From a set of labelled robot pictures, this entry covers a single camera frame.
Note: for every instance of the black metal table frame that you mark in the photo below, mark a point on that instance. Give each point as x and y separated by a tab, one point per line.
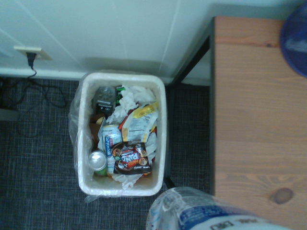
212	72

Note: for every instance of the white Ito En can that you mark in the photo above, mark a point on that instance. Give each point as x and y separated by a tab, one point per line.
111	133

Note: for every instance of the brown paper bag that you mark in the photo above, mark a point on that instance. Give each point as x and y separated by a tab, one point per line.
94	129

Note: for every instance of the blue mesh desk organizer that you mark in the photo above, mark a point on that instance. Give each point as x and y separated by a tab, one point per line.
295	48

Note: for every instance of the white printed drink can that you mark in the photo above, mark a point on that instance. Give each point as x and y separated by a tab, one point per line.
204	213

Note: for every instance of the black crushed can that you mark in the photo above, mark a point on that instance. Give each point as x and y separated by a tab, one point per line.
104	99

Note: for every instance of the dark Hello Panda snack bag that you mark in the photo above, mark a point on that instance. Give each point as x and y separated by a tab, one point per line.
132	158

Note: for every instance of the white crumpled tissue paper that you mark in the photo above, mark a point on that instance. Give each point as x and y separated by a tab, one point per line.
134	95

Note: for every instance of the white rectangular trash bin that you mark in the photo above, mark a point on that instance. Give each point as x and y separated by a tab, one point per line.
161	134

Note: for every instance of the black power plug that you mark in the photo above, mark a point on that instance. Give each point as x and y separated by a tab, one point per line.
31	60

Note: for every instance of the beige wall outlet plate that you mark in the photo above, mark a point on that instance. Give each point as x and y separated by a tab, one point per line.
40	52

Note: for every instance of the yellow and white snack wrapper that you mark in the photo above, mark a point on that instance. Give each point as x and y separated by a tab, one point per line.
138	124

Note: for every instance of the green can with silver lid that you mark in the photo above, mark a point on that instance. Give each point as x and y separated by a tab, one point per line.
97	161

